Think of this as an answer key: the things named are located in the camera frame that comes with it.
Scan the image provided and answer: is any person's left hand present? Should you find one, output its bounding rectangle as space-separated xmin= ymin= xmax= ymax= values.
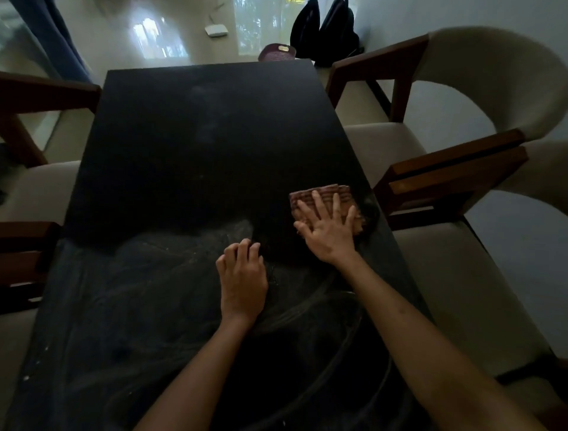
xmin=216 ymin=238 xmax=269 ymax=325

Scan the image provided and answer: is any person's right hand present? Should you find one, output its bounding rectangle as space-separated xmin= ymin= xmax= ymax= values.
xmin=293 ymin=189 xmax=363 ymax=267

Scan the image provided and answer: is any brown checkered cleaning cloth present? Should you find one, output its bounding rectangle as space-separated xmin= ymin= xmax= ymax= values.
xmin=289 ymin=184 xmax=367 ymax=236

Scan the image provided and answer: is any beige cushioned wooden chair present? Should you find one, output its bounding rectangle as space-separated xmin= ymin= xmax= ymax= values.
xmin=374 ymin=128 xmax=568 ymax=418
xmin=326 ymin=25 xmax=568 ymax=187
xmin=0 ymin=221 xmax=63 ymax=400
xmin=0 ymin=70 xmax=103 ymax=223

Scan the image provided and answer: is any person's right forearm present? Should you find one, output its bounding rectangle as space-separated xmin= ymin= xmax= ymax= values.
xmin=337 ymin=253 xmax=549 ymax=431

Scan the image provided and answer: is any person's left forearm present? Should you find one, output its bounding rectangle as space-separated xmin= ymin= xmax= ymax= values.
xmin=133 ymin=313 xmax=263 ymax=431

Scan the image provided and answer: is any black dining table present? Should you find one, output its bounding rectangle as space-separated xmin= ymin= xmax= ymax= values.
xmin=4 ymin=59 xmax=438 ymax=431

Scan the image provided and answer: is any purple plastic basket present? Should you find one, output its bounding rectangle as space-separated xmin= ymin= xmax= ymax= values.
xmin=259 ymin=43 xmax=297 ymax=62

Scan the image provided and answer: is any black backpack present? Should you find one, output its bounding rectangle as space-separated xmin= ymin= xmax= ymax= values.
xmin=291 ymin=0 xmax=321 ymax=59
xmin=315 ymin=0 xmax=361 ymax=67

